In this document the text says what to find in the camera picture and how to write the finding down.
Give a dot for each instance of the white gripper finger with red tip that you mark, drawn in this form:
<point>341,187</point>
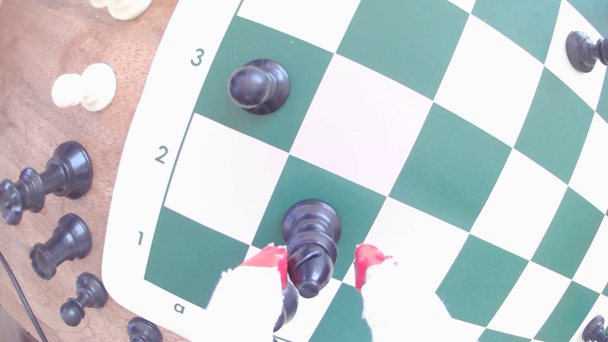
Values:
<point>247,304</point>
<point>399,308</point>

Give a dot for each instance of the black chess bishop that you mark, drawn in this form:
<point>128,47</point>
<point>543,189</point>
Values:
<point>311,228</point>

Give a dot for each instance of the black chess king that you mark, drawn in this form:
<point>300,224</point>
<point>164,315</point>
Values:
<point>289,304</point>

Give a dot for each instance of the black chess piece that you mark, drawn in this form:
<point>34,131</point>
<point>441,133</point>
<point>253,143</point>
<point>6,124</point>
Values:
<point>142,331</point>

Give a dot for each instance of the black chess pawn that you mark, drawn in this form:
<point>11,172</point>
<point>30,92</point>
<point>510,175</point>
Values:
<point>596,330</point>
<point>88,294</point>
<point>259,88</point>
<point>582,51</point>

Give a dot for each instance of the black chess rook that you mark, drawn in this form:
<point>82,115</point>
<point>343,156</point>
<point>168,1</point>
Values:
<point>66,242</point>

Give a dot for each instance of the black chess queen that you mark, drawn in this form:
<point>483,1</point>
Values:
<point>61,173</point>

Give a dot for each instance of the white chess pawn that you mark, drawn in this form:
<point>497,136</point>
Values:
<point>92,88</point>

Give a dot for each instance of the white chess bishop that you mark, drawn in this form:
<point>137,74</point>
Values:
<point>126,7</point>

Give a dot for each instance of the green white chessboard mat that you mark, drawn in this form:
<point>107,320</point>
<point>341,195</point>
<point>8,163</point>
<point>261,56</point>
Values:
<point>361,128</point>

